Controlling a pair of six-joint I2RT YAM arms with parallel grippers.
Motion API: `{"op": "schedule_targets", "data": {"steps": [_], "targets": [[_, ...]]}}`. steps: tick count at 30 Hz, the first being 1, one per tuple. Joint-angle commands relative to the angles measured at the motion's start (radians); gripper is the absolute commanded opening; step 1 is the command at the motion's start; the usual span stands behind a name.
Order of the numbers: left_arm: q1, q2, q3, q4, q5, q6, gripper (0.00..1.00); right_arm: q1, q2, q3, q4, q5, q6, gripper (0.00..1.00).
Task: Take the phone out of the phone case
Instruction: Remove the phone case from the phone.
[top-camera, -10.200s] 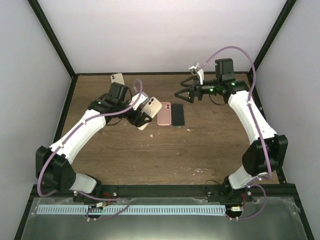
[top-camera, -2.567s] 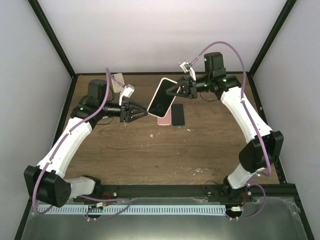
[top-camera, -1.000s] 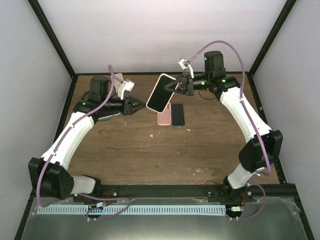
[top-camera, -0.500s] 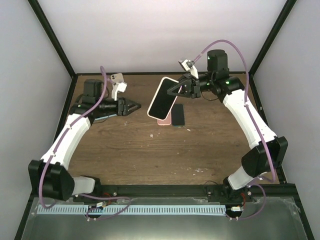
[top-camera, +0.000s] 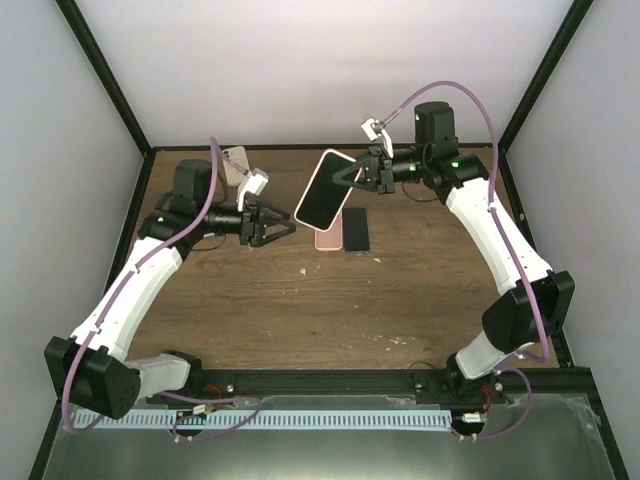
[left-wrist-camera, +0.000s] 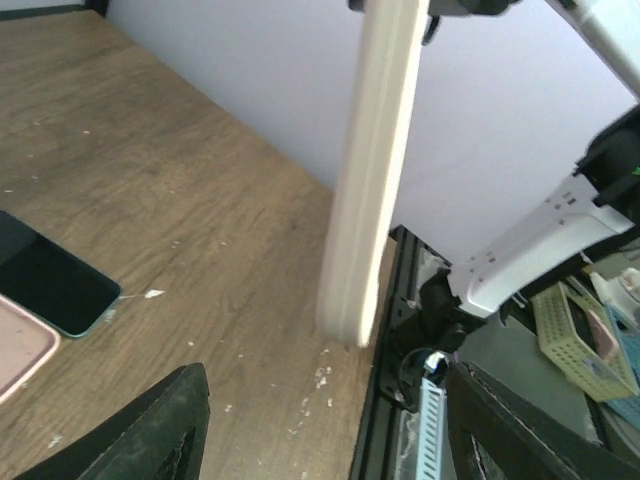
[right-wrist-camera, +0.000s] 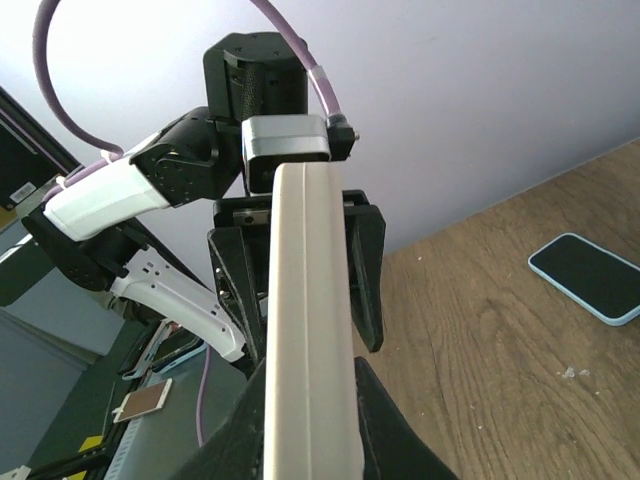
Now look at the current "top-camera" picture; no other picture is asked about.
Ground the pink phone case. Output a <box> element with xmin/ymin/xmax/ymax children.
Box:
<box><xmin>314</xmin><ymin>213</ymin><xmax>343</xmax><ymax>252</ymax></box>

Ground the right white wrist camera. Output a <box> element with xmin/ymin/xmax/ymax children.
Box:
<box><xmin>360</xmin><ymin>118</ymin><xmax>394</xmax><ymax>158</ymax></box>

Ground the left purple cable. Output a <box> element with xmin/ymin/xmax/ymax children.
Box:
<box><xmin>60</xmin><ymin>136</ymin><xmax>264</xmax><ymax>442</ymax></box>

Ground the black front rail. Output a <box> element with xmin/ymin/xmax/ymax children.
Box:
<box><xmin>172</xmin><ymin>365</ymin><xmax>599</xmax><ymax>408</ymax></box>

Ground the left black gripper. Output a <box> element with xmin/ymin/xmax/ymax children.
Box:
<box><xmin>198</xmin><ymin>195</ymin><xmax>295</xmax><ymax>248</ymax></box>

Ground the purple cable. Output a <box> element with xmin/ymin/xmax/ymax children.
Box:
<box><xmin>382</xmin><ymin>80</ymin><xmax>551</xmax><ymax>442</ymax></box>
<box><xmin>60</xmin><ymin>136</ymin><xmax>264</xmax><ymax>442</ymax></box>

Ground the black frame post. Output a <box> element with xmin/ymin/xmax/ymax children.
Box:
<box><xmin>53</xmin><ymin>0</ymin><xmax>152</xmax><ymax>157</ymax></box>
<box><xmin>498</xmin><ymin>0</ymin><xmax>596</xmax><ymax>151</ymax></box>

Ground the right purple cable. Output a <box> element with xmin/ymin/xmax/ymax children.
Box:
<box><xmin>382</xmin><ymin>80</ymin><xmax>551</xmax><ymax>442</ymax></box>

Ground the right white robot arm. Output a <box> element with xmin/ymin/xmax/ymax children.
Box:
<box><xmin>332</xmin><ymin>101</ymin><xmax>575</xmax><ymax>403</ymax></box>

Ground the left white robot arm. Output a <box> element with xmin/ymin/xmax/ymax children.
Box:
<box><xmin>44</xmin><ymin>159</ymin><xmax>295</xmax><ymax>419</ymax></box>

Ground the beige phone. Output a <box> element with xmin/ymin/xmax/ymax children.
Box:
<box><xmin>222</xmin><ymin>146</ymin><xmax>250</xmax><ymax>187</ymax></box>
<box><xmin>294</xmin><ymin>149</ymin><xmax>356</xmax><ymax>232</ymax></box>

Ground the light blue slotted strip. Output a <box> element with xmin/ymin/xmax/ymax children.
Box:
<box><xmin>96</xmin><ymin>409</ymin><xmax>452</xmax><ymax>432</ymax></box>

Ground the black frame post left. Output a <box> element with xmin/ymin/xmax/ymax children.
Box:
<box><xmin>53</xmin><ymin>0</ymin><xmax>152</xmax><ymax>157</ymax></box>

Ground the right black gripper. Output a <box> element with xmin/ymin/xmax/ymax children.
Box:
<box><xmin>333</xmin><ymin>147</ymin><xmax>429</xmax><ymax>196</ymax></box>

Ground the black screen phone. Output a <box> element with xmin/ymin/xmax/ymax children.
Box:
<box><xmin>342</xmin><ymin>207</ymin><xmax>370</xmax><ymax>253</ymax></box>

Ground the black frame post right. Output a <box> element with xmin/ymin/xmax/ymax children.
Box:
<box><xmin>498</xmin><ymin>0</ymin><xmax>596</xmax><ymax>151</ymax></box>

